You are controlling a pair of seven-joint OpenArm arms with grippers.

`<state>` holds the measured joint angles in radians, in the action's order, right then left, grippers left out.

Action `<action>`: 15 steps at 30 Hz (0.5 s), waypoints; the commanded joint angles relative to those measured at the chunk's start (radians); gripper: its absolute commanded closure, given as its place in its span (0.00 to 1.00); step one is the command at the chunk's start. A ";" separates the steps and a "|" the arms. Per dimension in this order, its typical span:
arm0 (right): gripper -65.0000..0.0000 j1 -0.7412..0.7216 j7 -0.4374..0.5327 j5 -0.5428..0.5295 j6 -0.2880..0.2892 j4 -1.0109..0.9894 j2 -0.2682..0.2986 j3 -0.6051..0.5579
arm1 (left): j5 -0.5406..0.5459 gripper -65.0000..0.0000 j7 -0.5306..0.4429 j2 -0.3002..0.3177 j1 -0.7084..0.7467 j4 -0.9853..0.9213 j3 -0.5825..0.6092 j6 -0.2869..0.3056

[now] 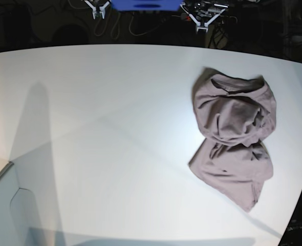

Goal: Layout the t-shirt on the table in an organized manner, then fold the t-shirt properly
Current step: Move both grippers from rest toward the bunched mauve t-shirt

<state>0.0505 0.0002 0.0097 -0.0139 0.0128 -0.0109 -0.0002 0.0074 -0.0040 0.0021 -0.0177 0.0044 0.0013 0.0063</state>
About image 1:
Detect mauve grey t-shirt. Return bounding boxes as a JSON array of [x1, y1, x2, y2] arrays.
[[188, 68, 276, 212]]

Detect blue plastic box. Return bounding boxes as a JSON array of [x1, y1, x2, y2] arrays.
[[111, 0, 183, 11]]

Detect white loose cable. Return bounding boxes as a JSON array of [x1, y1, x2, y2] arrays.
[[93, 10, 167, 37]]

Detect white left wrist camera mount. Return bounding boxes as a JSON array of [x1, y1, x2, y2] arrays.
[[180, 1, 228, 33]]

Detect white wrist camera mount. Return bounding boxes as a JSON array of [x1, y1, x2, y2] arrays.
[[84, 0, 111, 19], [180, 1, 228, 33]]

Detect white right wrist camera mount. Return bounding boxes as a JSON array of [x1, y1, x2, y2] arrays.
[[84, 0, 111, 19]]

